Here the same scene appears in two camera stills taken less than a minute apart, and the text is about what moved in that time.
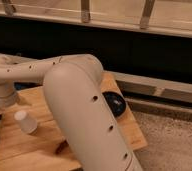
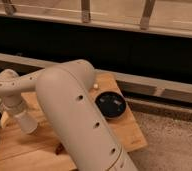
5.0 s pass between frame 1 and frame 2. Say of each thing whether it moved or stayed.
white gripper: moved
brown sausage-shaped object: stayed
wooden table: stayed
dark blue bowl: stayed
